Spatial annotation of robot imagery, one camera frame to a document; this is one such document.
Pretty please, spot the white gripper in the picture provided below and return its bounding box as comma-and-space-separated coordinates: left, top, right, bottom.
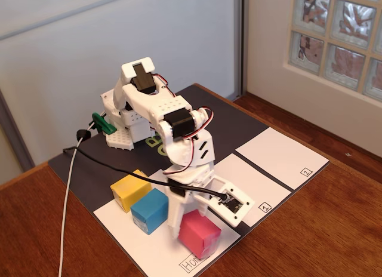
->
162, 161, 216, 239

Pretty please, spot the red paper box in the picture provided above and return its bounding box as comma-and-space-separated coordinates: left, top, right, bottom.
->
178, 209, 222, 260

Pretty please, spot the blue paper box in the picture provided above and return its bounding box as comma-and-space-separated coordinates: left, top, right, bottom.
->
130, 187, 170, 235

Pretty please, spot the yellow paper box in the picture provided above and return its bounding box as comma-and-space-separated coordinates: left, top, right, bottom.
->
110, 169, 152, 214

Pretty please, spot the white paper sheet marked HOME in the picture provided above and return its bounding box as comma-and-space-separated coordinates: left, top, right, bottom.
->
93, 169, 241, 277

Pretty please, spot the white paper sheet marked 1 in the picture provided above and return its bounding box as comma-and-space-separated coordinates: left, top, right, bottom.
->
213, 153, 292, 228

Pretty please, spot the white paper sheet marked 2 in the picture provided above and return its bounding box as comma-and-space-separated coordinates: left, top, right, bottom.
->
235, 127, 330, 190

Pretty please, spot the black mat with WRO print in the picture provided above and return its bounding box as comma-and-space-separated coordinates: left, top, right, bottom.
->
47, 83, 330, 277

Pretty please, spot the green clamp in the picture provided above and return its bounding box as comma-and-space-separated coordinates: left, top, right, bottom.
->
88, 112, 117, 134

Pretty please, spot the glass block window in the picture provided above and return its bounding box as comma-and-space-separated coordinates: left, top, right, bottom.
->
283, 0, 382, 109

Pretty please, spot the white camera mount with board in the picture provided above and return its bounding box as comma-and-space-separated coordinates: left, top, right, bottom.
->
205, 174, 256, 229

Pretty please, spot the black cable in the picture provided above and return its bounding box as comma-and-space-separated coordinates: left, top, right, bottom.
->
62, 147, 227, 200

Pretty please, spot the white cable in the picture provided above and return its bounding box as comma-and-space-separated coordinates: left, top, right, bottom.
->
57, 111, 107, 277

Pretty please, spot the grey metal door frame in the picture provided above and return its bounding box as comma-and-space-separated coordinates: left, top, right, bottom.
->
233, 0, 248, 100

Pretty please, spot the grey metal frame post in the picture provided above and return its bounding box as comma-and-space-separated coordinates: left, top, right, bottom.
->
0, 88, 35, 172

